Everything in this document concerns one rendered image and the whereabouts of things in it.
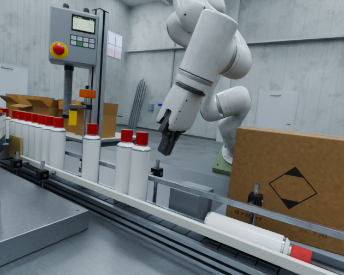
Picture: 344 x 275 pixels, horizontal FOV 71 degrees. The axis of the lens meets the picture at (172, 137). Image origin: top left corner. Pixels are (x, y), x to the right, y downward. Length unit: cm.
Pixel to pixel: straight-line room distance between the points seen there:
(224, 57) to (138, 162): 33
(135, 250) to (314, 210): 44
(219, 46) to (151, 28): 1241
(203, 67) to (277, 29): 970
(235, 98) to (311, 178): 53
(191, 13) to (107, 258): 59
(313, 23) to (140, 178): 965
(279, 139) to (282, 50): 931
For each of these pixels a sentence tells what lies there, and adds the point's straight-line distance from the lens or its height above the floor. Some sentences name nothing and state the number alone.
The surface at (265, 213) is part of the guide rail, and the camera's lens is 56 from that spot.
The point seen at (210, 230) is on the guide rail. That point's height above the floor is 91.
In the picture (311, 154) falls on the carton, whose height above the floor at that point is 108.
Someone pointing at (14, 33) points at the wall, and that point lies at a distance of 1049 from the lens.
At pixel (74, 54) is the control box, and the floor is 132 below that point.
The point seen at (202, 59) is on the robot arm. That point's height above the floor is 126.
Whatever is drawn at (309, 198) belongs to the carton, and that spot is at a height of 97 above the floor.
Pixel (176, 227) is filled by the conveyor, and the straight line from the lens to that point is 60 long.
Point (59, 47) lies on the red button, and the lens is 97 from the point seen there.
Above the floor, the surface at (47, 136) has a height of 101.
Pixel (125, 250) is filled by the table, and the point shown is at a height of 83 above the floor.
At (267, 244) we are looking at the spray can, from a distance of 53.
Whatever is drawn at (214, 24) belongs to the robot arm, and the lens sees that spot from 53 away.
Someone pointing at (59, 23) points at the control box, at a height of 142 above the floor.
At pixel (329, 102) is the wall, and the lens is 949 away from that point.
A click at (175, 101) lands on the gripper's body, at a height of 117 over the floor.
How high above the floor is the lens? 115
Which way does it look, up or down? 7 degrees down
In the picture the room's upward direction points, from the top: 5 degrees clockwise
